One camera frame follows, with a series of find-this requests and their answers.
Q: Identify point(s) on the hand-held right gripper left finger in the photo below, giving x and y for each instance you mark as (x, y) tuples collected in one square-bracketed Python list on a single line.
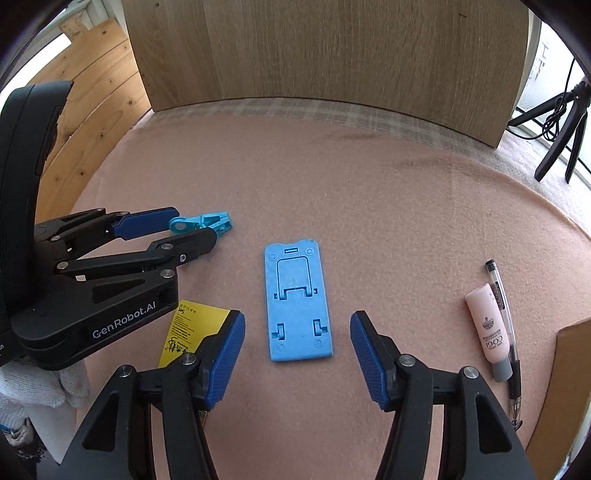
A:
[(226, 355)]

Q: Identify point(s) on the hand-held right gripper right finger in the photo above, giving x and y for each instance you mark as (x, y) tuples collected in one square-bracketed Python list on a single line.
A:
[(369, 360)]

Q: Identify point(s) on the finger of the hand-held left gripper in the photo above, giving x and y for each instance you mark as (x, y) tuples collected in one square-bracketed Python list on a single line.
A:
[(184, 247), (143, 224)]

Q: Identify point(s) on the blue clip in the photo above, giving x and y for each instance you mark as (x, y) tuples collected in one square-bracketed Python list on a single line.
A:
[(217, 221)]

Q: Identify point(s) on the cardboard box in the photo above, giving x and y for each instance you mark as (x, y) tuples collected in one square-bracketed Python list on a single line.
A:
[(568, 392)]

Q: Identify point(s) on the person's left hand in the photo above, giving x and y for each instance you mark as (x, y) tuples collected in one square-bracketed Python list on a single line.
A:
[(69, 385)]

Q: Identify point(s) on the yellow and black card ruler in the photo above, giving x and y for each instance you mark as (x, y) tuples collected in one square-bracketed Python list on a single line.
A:
[(189, 323)]

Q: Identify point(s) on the pine wood board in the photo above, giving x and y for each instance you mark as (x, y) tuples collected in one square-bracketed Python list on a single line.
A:
[(106, 92)]

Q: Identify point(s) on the pink cosmetic tube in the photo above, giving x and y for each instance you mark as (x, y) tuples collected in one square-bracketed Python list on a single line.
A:
[(489, 323)]

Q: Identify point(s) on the clear black gel pen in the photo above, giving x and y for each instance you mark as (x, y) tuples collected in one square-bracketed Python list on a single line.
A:
[(515, 381)]

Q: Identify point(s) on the pink table cloth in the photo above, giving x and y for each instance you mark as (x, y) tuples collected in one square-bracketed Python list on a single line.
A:
[(369, 207)]

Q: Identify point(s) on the large light wood panel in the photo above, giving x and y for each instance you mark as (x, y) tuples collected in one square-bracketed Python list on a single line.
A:
[(323, 55)]

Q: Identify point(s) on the black tripod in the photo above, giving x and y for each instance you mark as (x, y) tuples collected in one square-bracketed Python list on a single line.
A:
[(574, 143)]

